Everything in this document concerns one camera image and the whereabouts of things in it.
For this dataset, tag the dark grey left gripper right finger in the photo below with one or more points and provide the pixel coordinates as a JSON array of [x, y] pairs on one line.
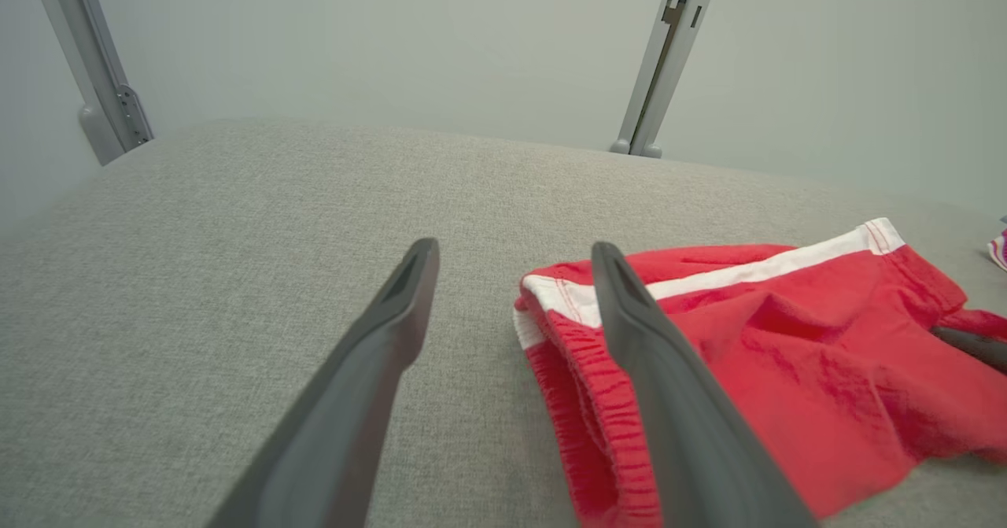
[[692, 433]]

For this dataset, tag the grey metal frame post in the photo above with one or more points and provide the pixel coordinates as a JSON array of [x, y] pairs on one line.
[[669, 56], [98, 79]]

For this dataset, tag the pink white striped cloth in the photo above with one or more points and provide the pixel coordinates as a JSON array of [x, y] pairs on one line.
[[1000, 249]]

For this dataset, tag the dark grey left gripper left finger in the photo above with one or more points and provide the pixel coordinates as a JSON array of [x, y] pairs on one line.
[[338, 418]]

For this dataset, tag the red jersey shirt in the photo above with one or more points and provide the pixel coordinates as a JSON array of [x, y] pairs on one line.
[[826, 371]]

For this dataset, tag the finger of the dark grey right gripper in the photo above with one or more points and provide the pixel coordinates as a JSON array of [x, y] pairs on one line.
[[979, 347]]

